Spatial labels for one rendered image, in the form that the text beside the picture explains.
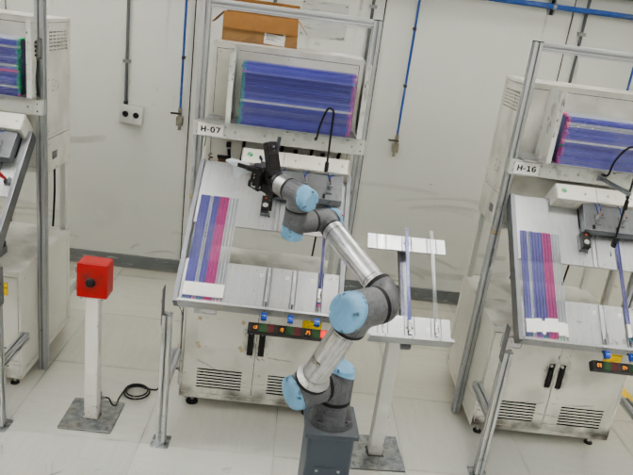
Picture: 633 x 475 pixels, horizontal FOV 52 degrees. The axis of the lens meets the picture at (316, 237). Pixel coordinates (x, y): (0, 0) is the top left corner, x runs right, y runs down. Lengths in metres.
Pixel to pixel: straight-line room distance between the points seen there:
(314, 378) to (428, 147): 2.72
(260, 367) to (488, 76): 2.48
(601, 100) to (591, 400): 1.45
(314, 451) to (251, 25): 1.95
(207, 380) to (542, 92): 2.09
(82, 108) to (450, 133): 2.48
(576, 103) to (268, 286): 1.67
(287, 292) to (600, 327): 1.35
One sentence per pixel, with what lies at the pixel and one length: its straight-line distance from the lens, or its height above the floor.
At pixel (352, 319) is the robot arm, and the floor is 1.10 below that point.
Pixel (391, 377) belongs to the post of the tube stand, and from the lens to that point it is 2.96.
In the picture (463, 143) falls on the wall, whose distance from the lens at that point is 4.60.
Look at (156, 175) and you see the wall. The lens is 4.66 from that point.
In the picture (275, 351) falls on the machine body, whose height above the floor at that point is 0.36.
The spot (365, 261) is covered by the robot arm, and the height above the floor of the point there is 1.18.
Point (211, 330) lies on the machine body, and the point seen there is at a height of 0.43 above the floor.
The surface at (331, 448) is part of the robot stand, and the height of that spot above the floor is 0.49.
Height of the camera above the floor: 1.89
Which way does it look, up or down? 19 degrees down
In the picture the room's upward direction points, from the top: 8 degrees clockwise
